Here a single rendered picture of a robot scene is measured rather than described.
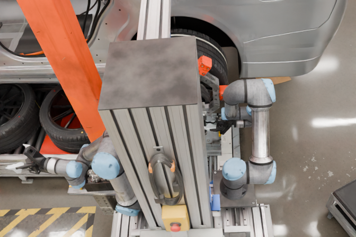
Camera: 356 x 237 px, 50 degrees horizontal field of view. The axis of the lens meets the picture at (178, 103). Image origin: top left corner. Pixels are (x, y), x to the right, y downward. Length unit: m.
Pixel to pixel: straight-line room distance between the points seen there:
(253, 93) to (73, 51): 0.89
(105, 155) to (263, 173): 0.81
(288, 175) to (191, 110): 2.26
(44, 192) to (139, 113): 2.49
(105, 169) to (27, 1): 0.79
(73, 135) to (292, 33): 1.69
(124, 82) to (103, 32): 1.55
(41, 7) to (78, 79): 0.46
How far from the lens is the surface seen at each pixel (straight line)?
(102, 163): 1.55
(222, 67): 2.43
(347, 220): 2.95
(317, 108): 3.55
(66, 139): 2.95
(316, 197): 3.09
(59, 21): 1.80
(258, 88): 1.82
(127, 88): 0.97
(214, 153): 3.05
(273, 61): 2.60
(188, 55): 1.02
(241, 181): 1.96
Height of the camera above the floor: 2.73
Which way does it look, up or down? 50 degrees down
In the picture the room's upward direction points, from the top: 10 degrees counter-clockwise
